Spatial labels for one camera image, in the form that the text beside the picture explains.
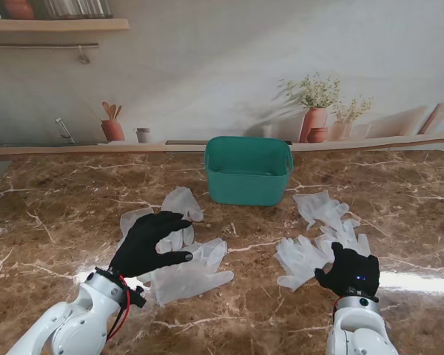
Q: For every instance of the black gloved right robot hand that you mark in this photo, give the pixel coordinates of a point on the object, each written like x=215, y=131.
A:
x=355, y=273

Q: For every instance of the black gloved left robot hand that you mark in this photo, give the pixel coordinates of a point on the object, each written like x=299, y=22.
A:
x=144, y=244

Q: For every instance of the translucent white disposable glove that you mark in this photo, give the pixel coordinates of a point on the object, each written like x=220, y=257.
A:
x=133, y=222
x=346, y=236
x=181, y=201
x=200, y=273
x=318, y=209
x=299, y=259

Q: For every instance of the green plastic basket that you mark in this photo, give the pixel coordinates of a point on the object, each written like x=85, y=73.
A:
x=244, y=185

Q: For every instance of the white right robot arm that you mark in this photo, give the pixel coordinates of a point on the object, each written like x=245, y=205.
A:
x=359, y=329

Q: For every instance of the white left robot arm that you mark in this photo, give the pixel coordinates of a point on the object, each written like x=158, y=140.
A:
x=74, y=325

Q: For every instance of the printed kitchen scene backdrop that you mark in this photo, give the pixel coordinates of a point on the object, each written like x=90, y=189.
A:
x=222, y=55

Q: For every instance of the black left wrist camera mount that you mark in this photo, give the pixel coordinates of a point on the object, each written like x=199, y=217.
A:
x=137, y=296

